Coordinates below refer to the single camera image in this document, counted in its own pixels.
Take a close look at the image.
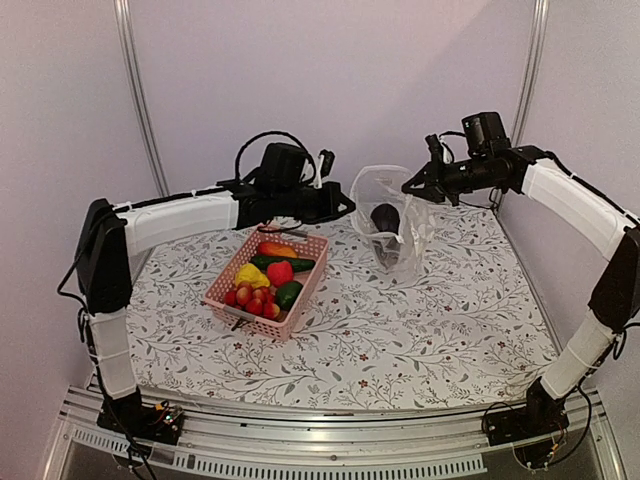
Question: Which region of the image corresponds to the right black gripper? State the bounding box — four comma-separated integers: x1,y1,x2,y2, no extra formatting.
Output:
403,152,503,207

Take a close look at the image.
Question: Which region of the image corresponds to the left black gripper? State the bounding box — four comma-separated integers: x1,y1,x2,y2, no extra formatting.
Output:
277,181,358,225

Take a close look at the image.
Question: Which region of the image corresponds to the clear zip top bag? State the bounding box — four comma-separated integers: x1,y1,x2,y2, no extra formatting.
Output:
350,165,436,279

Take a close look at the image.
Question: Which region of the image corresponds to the purple toy eggplant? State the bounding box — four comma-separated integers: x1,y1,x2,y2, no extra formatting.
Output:
370,203,400,234

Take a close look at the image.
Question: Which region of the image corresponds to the pink plastic basket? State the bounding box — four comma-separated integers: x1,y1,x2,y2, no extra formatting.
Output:
204,229,329,341

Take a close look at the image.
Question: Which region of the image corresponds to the red toy pepper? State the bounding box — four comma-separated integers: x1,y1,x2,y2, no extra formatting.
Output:
266,260,294,288

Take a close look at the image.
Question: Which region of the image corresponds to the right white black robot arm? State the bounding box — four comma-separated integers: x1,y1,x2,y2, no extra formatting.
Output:
402,144,639,436

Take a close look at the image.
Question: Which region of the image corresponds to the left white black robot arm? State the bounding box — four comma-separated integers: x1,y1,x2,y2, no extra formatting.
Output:
56,180,355,434

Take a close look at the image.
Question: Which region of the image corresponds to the green toy cucumber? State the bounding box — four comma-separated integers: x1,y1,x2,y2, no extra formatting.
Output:
249,254,317,274

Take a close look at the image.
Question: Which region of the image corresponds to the green toy pepper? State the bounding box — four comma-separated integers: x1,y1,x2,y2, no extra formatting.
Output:
275,280,303,311

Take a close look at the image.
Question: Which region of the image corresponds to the yellow toy pepper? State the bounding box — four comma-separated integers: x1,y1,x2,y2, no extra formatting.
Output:
234,263,271,288

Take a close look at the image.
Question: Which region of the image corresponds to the floral patterned table mat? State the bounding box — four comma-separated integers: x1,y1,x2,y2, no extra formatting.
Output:
127,206,556,410

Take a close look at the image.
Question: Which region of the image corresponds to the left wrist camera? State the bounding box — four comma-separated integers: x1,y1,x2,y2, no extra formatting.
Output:
254,143,335,193

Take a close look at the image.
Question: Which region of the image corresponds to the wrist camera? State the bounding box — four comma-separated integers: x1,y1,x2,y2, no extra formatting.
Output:
425,112,512,165
254,143,335,193

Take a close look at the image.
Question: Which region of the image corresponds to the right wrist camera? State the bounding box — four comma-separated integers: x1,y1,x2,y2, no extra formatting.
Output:
425,112,512,165

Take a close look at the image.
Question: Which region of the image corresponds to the right aluminium frame post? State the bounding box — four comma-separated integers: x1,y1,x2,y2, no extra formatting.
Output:
511,0,550,145

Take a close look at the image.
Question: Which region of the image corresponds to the aluminium frame post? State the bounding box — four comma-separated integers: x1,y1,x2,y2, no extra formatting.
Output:
113,0,170,197
511,0,550,145

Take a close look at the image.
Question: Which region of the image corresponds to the front aluminium rail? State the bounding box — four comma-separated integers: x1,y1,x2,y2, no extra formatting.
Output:
41,386,631,479

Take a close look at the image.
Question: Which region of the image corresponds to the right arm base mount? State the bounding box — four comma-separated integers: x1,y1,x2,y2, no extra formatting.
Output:
481,402,569,470

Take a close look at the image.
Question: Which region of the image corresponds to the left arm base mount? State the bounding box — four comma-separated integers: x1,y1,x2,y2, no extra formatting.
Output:
97,391,184,446

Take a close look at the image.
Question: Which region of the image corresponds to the left aluminium frame post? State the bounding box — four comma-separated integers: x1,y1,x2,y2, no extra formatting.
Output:
113,0,170,197

